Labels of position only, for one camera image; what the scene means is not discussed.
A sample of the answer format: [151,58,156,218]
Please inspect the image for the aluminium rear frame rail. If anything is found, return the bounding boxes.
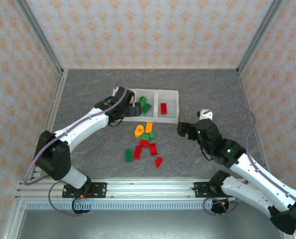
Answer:
[61,66,239,71]

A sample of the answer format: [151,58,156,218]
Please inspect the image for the orange round lego piece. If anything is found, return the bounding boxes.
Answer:
[134,124,145,138]

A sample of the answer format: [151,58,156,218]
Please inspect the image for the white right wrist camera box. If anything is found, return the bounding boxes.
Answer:
[197,108,214,121]

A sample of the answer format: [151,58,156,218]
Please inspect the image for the grey slotted cable duct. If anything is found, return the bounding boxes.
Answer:
[25,200,236,211]

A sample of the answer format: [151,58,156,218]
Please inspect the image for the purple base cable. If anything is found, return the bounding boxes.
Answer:
[49,181,89,217]
[203,197,238,216]

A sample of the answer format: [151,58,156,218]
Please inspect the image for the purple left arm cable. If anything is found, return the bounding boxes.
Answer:
[23,79,128,187]

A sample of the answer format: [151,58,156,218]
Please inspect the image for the aluminium front frame rail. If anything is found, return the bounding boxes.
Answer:
[15,177,240,201]

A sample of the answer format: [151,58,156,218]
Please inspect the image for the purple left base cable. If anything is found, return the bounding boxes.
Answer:
[49,181,89,217]

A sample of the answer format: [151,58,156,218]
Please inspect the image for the aluminium side frame rail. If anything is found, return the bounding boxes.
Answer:
[237,70,269,173]
[32,69,69,181]

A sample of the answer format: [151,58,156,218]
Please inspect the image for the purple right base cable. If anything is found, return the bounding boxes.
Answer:
[203,197,238,216]

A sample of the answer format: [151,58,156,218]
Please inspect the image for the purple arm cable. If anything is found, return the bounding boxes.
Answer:
[23,79,128,187]
[203,101,296,200]

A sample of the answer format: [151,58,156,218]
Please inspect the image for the aluminium rear frame post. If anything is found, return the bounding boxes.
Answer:
[14,0,65,76]
[236,0,286,76]

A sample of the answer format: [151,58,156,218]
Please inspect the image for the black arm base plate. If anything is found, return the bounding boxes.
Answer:
[62,182,107,199]
[193,182,214,199]

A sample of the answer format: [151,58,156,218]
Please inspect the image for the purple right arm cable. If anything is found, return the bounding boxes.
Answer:
[203,101,296,200]

